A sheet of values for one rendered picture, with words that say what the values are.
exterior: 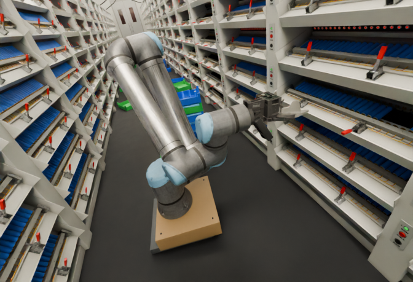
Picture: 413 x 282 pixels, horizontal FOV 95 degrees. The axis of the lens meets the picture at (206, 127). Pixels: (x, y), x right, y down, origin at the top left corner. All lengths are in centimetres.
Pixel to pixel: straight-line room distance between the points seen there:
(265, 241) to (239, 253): 14
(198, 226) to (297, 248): 47
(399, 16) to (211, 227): 98
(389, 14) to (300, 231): 93
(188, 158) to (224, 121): 17
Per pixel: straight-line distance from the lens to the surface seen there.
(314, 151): 105
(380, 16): 75
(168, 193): 95
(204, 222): 101
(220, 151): 65
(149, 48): 92
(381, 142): 84
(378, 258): 113
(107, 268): 128
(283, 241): 113
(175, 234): 102
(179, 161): 62
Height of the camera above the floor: 99
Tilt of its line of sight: 30 degrees down
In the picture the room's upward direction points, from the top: 11 degrees counter-clockwise
